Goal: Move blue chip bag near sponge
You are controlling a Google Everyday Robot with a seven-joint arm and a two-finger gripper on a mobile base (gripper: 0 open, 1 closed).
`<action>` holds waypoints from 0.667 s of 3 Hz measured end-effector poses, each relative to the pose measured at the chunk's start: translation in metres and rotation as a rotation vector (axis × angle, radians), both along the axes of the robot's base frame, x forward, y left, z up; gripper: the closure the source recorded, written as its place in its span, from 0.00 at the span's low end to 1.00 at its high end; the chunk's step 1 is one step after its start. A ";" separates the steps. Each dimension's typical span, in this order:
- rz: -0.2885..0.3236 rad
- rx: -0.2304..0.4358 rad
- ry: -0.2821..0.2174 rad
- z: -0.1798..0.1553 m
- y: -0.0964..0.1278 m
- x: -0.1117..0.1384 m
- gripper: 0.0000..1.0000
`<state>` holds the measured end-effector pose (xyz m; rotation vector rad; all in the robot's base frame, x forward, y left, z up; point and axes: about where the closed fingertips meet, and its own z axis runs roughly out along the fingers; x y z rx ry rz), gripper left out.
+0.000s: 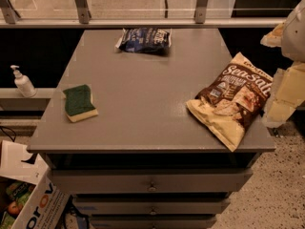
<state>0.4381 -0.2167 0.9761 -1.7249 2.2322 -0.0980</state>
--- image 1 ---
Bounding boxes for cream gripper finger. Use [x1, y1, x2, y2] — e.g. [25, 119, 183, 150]
[260, 23, 284, 48]
[262, 62, 305, 128]

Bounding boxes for blue chip bag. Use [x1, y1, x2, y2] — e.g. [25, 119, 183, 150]
[115, 28, 172, 55]

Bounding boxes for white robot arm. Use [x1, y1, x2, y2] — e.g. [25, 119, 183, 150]
[260, 0, 305, 128]

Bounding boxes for brown sea salt chip bag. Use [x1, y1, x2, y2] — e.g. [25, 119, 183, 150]
[186, 52, 273, 152]

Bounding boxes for green and yellow sponge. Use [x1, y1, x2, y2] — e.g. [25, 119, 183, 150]
[63, 85, 98, 123]

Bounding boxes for grey drawer cabinet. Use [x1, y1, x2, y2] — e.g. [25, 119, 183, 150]
[30, 29, 275, 229]

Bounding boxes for white pump bottle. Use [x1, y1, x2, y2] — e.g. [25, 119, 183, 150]
[10, 65, 37, 97]

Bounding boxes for grey metal railing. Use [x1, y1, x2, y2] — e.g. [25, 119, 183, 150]
[0, 0, 299, 29]

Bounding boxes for white cardboard box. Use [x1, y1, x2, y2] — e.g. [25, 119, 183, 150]
[0, 140, 69, 229]

